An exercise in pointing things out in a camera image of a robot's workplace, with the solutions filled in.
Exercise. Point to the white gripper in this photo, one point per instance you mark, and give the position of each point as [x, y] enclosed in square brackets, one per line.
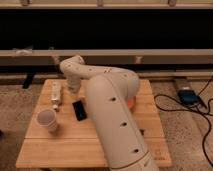
[74, 84]

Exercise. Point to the black eraser block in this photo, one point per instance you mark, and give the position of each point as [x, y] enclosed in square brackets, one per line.
[79, 110]

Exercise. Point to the white paper cup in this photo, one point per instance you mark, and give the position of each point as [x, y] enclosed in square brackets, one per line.
[47, 119]

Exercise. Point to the blue power adapter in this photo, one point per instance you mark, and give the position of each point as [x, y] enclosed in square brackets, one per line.
[187, 96]

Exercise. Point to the clear plastic bottle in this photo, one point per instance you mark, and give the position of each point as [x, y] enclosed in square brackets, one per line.
[56, 95]

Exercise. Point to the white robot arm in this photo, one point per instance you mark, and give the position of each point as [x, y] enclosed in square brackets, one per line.
[106, 93]

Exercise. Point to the wooden table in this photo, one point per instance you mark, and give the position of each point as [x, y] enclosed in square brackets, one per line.
[75, 143]

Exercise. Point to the orange bowl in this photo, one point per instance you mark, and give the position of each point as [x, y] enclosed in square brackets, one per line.
[131, 102]

